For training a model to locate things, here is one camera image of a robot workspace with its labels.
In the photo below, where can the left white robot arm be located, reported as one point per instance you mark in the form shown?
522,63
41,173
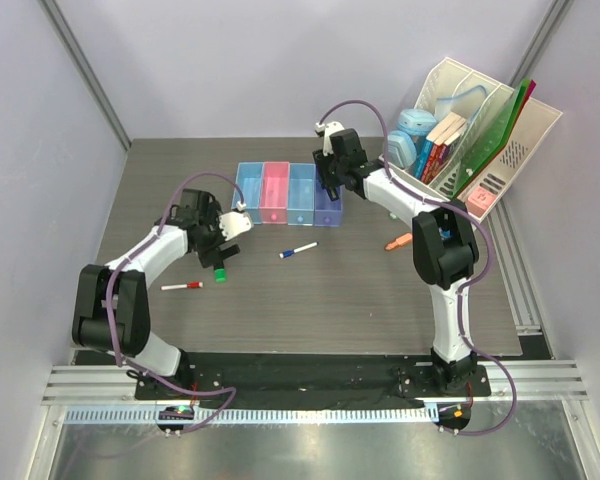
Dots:
112,313

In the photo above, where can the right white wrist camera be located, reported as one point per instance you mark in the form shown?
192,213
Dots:
325,131

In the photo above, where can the lower blue tape dispenser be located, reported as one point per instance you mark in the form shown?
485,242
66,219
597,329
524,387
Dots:
402,150

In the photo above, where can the red cap white marker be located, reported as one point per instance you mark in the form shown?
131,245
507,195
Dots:
183,286

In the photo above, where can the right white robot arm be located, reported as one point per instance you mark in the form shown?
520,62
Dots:
444,247

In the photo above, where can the orange highlighter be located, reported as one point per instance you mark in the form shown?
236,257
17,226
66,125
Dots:
399,242

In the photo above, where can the white desk file organizer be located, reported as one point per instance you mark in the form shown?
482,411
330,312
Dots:
450,77

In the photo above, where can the purple bin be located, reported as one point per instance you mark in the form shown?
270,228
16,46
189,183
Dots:
327,212

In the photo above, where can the pink bin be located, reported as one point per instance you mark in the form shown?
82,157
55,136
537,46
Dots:
274,193

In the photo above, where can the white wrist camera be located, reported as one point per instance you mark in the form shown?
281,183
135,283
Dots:
325,131
235,222

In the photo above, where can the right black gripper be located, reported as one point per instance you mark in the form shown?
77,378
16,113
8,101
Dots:
326,180

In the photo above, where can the clear zip bag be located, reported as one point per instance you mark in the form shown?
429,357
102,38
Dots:
466,104

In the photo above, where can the pink sticky note pad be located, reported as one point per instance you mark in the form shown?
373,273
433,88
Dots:
480,201

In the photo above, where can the aluminium rail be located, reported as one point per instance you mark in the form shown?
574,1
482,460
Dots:
106,395

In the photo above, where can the light blue bin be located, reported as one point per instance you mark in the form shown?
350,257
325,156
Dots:
249,177
300,206

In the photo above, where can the leftmost light blue bin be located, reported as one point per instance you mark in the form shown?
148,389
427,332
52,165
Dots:
249,177

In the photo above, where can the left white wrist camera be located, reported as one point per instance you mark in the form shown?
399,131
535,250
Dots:
235,222

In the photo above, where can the red blue book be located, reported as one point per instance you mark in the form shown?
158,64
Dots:
429,160

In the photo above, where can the upper blue tape dispenser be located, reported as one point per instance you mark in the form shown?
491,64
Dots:
416,123

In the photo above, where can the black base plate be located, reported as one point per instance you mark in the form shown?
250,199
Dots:
328,381

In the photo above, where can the blue cap white marker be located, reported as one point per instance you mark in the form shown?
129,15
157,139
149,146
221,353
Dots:
291,252

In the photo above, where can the green cap black marker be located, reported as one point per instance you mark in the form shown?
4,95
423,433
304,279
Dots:
220,275

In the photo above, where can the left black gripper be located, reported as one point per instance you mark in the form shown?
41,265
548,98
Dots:
205,257

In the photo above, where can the tan topped book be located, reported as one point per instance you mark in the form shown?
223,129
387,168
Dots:
444,129

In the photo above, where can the blue tape dispenser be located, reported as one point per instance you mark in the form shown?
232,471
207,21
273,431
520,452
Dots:
402,150
416,123

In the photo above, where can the green plastic folder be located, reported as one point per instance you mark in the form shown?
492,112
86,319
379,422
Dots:
493,138

